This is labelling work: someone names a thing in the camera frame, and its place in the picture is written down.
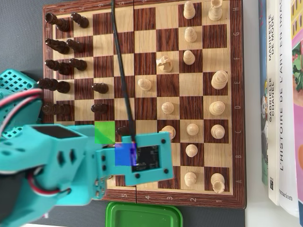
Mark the green plastic container lid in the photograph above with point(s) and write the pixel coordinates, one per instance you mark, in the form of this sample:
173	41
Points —
142	215

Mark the white Gabrielle Chanel book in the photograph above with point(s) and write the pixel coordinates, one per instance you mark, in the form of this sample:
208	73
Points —
272	106

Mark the dark wooden bishop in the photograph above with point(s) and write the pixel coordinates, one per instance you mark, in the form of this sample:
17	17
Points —
60	67

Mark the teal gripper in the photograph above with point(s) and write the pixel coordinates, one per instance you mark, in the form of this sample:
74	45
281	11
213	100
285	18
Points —
100	187

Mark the dark wooden king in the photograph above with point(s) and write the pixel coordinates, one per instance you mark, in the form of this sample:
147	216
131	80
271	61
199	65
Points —
56	85

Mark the light wooden pawn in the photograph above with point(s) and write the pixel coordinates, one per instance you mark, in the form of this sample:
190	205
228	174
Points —
189	58
168	108
191	150
145	84
189	11
190	35
190	179
192	129

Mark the pink illustrated book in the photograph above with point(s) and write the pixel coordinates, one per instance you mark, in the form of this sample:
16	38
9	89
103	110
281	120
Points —
298	118

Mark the dark wooden rook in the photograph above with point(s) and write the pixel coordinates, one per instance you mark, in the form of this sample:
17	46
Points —
60	23

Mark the wooden folding chessboard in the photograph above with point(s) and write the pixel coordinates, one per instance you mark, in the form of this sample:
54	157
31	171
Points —
145	47

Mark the dark wooden pawn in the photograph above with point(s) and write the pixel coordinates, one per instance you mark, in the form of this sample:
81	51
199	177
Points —
81	21
122	130
77	46
100	108
101	88
79	65

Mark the light wooden bishop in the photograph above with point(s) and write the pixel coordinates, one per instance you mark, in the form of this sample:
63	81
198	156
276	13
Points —
217	131

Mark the blue illustrated book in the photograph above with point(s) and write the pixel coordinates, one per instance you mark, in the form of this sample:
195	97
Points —
262	47

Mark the light wooden queen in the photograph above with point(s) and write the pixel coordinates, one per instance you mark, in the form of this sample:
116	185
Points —
216	108

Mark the light wooden knight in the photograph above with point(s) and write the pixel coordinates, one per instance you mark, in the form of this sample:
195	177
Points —
169	128
164	65

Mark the dark wooden knight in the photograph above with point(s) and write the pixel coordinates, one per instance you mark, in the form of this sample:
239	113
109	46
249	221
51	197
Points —
59	46

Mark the dark wooden queen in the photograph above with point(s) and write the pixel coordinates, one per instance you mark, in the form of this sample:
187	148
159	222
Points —
58	109

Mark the light wooden rook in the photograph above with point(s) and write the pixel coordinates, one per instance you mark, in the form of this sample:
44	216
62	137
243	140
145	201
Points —
216	13
217	182

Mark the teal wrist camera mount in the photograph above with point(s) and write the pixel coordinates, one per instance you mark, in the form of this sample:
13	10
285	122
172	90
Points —
151	139

